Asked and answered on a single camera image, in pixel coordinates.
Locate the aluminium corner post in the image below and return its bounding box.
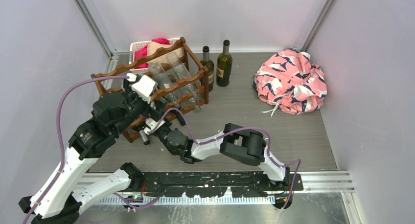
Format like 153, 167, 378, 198
301, 0, 337, 52
73, 0, 116, 59

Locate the pink shark print cloth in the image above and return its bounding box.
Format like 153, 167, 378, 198
252, 48, 327, 115

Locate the small clear glass bottle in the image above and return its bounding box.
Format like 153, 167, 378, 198
148, 61, 181, 109

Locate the dark green bottle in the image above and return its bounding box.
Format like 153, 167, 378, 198
201, 45, 214, 91
216, 40, 233, 87

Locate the aluminium corner post left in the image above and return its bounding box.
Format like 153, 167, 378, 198
73, 0, 116, 59

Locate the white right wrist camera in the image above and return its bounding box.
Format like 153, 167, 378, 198
143, 118, 165, 135

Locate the wooden wine rack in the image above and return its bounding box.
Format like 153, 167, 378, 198
91, 37, 209, 143

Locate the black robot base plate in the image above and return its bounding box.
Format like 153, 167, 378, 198
123, 171, 303, 198

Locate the red cloth in basket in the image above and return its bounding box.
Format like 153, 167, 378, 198
134, 38, 169, 69

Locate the clear bottle with dark cap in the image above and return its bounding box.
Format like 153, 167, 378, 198
122, 79, 167, 121

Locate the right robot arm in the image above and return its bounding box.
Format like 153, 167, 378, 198
151, 123, 291, 190

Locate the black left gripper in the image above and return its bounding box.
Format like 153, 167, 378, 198
112, 77, 167, 135

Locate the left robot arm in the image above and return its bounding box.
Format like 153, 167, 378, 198
19, 91, 151, 224

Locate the aluminium frame rail front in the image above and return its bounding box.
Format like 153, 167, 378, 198
61, 172, 356, 206

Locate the aluminium corner post right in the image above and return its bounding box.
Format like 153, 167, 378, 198
301, 0, 337, 52

